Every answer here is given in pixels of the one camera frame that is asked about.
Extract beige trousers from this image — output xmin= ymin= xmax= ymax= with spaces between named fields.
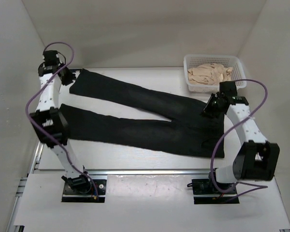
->
xmin=187 ymin=63 xmax=233 ymax=86

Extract black corner bracket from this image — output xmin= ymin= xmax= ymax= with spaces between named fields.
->
xmin=72 ymin=69 xmax=81 ymax=73

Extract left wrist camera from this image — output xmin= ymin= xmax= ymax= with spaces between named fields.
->
xmin=43 ymin=50 xmax=60 ymax=66

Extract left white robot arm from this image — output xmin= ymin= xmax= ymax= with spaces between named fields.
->
xmin=30 ymin=61 xmax=93 ymax=194

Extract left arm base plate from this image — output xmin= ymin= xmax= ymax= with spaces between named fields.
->
xmin=61 ymin=175 xmax=107 ymax=203

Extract left aluminium frame rail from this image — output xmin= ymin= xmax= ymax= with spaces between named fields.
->
xmin=15 ymin=142 xmax=44 ymax=198

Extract white plastic basket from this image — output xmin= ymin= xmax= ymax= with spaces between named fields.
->
xmin=184 ymin=55 xmax=246 ymax=93

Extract front aluminium rail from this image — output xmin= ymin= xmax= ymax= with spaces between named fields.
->
xmin=33 ymin=168 xmax=220 ymax=176

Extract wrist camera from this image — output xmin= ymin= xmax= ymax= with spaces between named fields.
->
xmin=219 ymin=81 xmax=238 ymax=97
xmin=43 ymin=50 xmax=60 ymax=66

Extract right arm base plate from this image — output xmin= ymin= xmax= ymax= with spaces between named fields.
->
xmin=187 ymin=179 xmax=239 ymax=205

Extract black trousers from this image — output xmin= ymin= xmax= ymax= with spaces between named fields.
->
xmin=60 ymin=69 xmax=225 ymax=158

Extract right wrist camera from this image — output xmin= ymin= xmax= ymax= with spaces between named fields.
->
xmin=219 ymin=81 xmax=238 ymax=97

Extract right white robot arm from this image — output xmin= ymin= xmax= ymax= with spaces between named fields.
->
xmin=202 ymin=93 xmax=280 ymax=193

